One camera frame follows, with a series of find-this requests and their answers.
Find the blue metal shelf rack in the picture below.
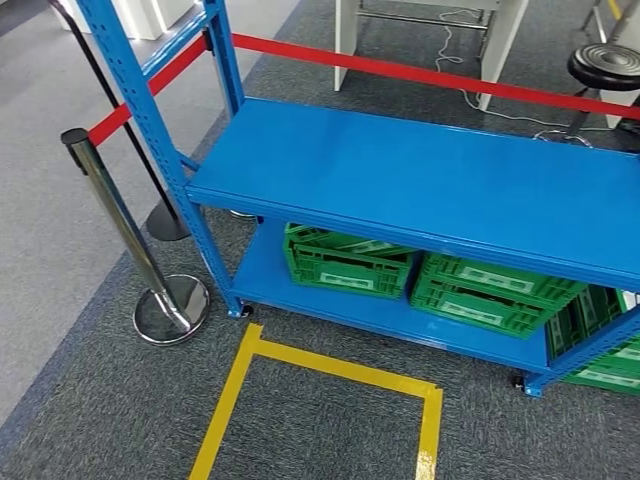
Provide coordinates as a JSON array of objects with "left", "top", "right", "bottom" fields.
[{"left": 75, "top": 0, "right": 640, "bottom": 400}]

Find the green plastic crate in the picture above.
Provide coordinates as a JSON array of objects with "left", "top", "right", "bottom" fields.
[
  {"left": 409, "top": 252, "right": 587, "bottom": 341},
  {"left": 544, "top": 285, "right": 640, "bottom": 398},
  {"left": 282, "top": 222, "right": 419, "bottom": 301}
]

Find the yellow floor tape square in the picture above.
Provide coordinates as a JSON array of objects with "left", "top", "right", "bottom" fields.
[{"left": 188, "top": 322, "right": 445, "bottom": 480}]

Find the red barrier belt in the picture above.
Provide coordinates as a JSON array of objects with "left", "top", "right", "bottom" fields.
[{"left": 87, "top": 32, "right": 640, "bottom": 149}]

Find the thin black pole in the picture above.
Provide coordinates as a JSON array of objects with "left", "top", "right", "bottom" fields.
[{"left": 48, "top": 0, "right": 192, "bottom": 244}]

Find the white desk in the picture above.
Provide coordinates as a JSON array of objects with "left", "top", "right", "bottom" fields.
[
  {"left": 580, "top": 0, "right": 640, "bottom": 131},
  {"left": 333, "top": 0, "right": 531, "bottom": 113}
]

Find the white display platform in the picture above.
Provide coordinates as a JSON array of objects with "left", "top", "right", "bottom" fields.
[{"left": 51, "top": 0, "right": 197, "bottom": 42}]

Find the thin white cable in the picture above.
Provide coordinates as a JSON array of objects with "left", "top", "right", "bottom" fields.
[{"left": 433, "top": 7, "right": 614, "bottom": 132}]

